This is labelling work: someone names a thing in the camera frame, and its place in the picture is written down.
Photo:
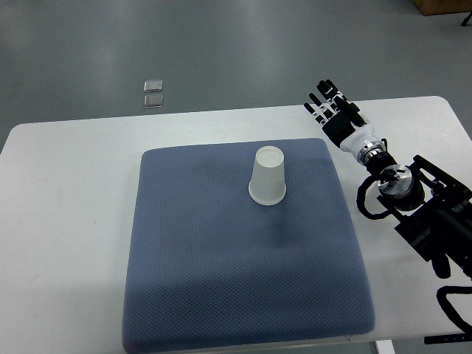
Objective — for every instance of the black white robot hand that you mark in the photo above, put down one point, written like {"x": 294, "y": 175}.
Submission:
{"x": 341, "y": 128}

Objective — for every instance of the white paper cup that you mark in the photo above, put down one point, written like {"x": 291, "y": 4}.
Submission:
{"x": 267, "y": 185}
{"x": 388, "y": 219}

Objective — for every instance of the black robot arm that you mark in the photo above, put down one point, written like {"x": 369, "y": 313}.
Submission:
{"x": 433, "y": 209}

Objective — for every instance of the white paper cup on mat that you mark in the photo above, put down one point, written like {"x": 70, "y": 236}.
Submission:
{"x": 267, "y": 185}

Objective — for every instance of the brown wooden box corner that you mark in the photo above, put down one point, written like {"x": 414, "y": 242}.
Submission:
{"x": 442, "y": 7}

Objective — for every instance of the black tripod leg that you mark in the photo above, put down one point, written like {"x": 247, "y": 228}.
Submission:
{"x": 466, "y": 20}

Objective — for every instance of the upper metal floor plate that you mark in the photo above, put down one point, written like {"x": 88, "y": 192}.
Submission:
{"x": 155, "y": 85}

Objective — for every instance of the metal floor plate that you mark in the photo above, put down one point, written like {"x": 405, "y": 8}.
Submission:
{"x": 155, "y": 85}
{"x": 153, "y": 101}

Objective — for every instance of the lower metal floor plate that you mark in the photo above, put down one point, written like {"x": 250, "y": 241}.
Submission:
{"x": 153, "y": 101}

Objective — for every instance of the blue textured cushion mat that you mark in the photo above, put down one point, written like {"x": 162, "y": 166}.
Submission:
{"x": 209, "y": 267}

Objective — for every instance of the white table leg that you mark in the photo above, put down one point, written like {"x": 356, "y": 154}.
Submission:
{"x": 384, "y": 347}

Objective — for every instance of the black desk control panel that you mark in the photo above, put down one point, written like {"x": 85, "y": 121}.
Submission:
{"x": 447, "y": 339}

